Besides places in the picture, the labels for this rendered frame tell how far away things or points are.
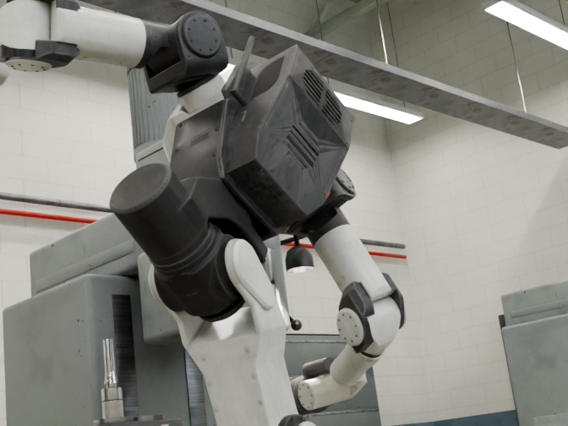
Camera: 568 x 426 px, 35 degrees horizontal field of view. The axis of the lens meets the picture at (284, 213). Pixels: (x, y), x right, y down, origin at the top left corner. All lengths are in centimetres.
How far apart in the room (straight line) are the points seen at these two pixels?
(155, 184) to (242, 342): 32
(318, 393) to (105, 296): 84
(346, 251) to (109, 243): 105
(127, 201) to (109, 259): 129
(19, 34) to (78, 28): 10
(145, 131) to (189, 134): 98
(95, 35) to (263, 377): 65
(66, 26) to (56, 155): 585
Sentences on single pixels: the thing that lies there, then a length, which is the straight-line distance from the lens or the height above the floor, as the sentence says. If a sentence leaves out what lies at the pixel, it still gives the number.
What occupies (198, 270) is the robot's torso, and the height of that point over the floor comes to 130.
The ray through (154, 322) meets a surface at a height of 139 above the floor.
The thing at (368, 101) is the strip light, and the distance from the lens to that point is 897.
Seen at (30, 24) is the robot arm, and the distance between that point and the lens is 159.
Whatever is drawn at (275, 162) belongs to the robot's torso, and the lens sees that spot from 154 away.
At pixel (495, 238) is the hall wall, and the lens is 958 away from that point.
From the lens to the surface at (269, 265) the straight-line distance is 229.
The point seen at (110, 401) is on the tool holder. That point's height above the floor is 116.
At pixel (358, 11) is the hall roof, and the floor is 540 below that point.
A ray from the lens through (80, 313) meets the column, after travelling 256.
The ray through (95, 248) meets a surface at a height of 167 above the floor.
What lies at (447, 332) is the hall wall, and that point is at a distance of 986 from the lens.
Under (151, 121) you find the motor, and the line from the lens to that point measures 262.
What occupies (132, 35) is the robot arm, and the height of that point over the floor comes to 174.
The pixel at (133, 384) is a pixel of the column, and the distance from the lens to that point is 257.
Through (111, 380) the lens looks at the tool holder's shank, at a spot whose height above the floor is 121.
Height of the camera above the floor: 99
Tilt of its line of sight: 15 degrees up
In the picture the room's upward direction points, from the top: 7 degrees counter-clockwise
